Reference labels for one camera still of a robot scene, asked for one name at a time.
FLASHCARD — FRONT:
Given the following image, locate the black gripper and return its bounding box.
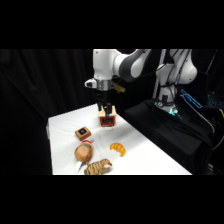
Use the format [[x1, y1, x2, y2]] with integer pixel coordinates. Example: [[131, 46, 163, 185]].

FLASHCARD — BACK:
[[95, 88, 114, 118]]

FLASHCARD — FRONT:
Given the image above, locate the small wooden drawer box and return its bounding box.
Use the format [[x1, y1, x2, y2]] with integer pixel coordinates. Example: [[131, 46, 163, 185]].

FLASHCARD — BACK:
[[98, 105, 118, 129]]

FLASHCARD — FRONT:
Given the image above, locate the small wooden box blue top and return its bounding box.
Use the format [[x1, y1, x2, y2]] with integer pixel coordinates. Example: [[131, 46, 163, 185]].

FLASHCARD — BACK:
[[74, 126, 92, 141]]

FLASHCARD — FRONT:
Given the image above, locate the orange toy croissant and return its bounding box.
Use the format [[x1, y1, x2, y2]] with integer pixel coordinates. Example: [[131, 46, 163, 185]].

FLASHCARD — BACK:
[[109, 142, 127, 158]]

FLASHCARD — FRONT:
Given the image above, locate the brown round plush toy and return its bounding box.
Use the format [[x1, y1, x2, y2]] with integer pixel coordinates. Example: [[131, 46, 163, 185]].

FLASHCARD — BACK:
[[73, 139, 95, 164]]

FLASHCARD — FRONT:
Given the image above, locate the striped tiger plush toy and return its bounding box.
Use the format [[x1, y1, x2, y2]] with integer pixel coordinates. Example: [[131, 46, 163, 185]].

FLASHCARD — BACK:
[[83, 158, 114, 176]]

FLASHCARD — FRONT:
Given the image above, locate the black robot stand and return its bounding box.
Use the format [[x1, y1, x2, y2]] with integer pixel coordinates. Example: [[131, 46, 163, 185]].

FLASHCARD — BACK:
[[124, 99, 215, 176]]

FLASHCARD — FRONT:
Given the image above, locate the black curtain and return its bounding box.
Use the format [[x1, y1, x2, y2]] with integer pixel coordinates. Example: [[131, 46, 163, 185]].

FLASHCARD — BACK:
[[0, 49, 224, 176]]

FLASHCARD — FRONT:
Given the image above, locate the blue lit device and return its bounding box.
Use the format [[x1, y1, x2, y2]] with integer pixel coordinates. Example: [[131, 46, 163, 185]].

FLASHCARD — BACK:
[[180, 88, 204, 110]]

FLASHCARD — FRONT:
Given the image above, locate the tan wrist camera mount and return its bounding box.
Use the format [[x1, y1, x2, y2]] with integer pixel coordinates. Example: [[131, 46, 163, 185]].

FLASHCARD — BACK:
[[111, 81, 127, 94]]

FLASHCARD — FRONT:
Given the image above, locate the black cable bundle on arm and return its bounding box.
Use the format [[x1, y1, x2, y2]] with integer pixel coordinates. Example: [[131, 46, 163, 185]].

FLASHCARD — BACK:
[[152, 49, 185, 103]]

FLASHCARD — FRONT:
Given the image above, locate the yellow cable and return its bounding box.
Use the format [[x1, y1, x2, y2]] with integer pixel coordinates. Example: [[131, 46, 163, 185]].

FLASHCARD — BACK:
[[211, 109, 224, 152]]

